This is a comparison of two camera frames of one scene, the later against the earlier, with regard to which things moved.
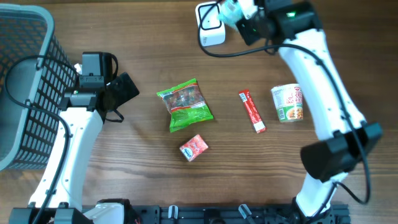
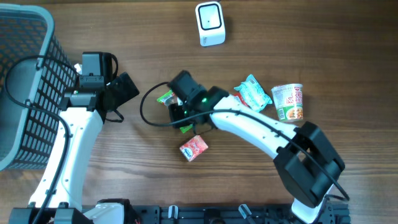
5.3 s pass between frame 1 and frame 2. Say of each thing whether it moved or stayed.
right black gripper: moved
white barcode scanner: stayed
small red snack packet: stayed
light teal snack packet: moved
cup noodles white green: stayed
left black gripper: stayed
